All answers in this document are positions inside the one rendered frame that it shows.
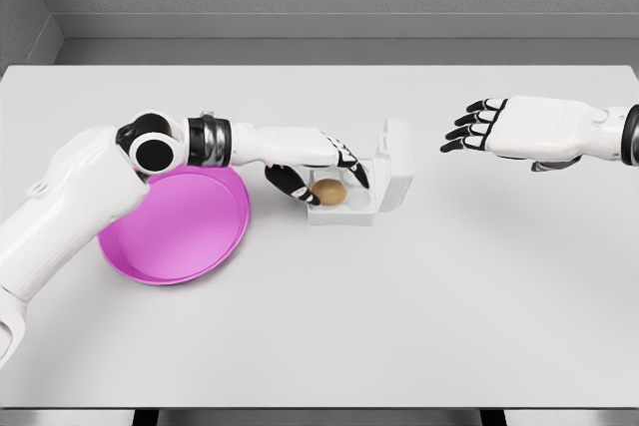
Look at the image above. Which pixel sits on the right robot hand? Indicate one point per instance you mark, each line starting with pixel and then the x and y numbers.
pixel 536 131

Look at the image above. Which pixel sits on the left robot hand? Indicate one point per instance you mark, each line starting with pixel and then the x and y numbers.
pixel 304 144

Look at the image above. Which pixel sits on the brown egg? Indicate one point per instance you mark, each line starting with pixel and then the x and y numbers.
pixel 329 191

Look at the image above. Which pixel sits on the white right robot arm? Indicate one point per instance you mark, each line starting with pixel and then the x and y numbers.
pixel 621 134

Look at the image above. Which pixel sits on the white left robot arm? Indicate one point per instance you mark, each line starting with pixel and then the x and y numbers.
pixel 90 181

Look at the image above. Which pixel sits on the white egg box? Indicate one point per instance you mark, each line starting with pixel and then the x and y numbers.
pixel 379 181

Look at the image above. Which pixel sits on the pink round plate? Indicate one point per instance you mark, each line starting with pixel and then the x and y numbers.
pixel 175 224

